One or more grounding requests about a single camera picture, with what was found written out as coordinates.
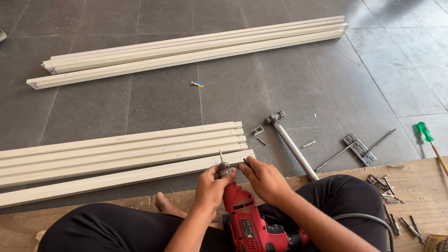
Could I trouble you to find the plywood board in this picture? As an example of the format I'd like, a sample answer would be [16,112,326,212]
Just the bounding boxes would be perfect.
[0,156,448,252]

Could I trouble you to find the pile of metal screws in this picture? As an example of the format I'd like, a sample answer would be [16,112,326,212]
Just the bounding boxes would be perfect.
[366,174,405,204]

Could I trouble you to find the long thin metal rod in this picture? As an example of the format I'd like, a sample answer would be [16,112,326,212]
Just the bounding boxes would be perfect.
[361,128,397,157]
[315,141,358,172]

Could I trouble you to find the loose metal drill bit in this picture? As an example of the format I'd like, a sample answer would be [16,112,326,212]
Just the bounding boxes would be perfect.
[389,214,402,236]
[382,203,393,225]
[400,217,422,239]
[409,215,424,244]

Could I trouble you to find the yellow cardboard box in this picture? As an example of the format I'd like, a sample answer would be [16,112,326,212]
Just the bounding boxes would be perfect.
[422,234,448,252]

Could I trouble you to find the red electric drill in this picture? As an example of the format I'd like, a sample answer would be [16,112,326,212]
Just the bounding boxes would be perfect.
[214,150,312,252]

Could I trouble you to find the person's black trousers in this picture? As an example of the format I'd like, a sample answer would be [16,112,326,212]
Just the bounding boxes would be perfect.
[38,174,388,252]

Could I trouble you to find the green handled screwdriver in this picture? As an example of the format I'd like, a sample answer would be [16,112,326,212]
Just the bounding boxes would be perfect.
[415,121,448,178]

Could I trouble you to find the grey metal hinge plate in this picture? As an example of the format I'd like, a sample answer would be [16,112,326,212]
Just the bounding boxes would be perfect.
[342,133,378,167]

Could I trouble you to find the person's left hand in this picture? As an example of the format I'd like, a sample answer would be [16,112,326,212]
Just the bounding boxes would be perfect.
[194,164,238,215]

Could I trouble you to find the steel claw hammer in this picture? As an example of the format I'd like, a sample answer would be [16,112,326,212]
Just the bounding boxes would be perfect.
[264,111,320,182]

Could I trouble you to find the torn paper scrap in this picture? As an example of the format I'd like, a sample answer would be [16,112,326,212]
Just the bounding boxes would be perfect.
[33,230,47,252]

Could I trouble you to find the person's bare foot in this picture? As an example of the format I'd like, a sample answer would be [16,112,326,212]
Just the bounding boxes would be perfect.
[155,192,188,219]

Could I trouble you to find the person's right hand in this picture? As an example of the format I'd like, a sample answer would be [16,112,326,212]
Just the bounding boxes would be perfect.
[238,156,295,208]

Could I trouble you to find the cream frame profile bar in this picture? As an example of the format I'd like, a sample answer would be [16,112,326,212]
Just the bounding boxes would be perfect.
[0,135,247,178]
[49,15,346,61]
[0,142,249,189]
[0,121,243,160]
[0,128,245,169]
[0,149,256,210]
[41,19,348,69]
[44,23,349,75]
[27,29,346,90]

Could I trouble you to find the grey drill power cable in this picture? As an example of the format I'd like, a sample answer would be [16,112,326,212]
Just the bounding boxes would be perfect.
[332,213,396,252]

